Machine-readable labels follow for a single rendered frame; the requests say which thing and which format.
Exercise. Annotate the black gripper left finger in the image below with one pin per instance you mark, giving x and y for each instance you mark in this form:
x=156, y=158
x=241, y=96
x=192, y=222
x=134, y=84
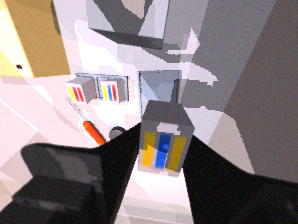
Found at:
x=108, y=167

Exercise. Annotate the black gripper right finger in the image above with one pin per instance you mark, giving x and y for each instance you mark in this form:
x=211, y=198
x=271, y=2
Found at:
x=219, y=192

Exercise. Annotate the orange-handled screwdriver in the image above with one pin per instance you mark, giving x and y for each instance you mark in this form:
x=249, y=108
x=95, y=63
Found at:
x=89, y=127

